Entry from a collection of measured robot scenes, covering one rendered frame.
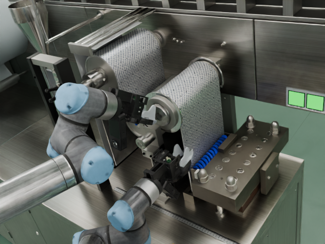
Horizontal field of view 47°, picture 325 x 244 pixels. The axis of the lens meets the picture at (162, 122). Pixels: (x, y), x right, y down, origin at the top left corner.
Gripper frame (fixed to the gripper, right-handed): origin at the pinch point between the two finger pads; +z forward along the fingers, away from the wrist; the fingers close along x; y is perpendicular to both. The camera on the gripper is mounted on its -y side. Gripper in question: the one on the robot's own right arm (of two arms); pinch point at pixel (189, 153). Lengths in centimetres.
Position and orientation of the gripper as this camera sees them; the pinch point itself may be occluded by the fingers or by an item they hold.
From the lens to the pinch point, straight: 125.3
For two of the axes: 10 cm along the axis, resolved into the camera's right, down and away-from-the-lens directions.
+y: -1.7, -8.2, -5.5
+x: -7.8, -2.3, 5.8
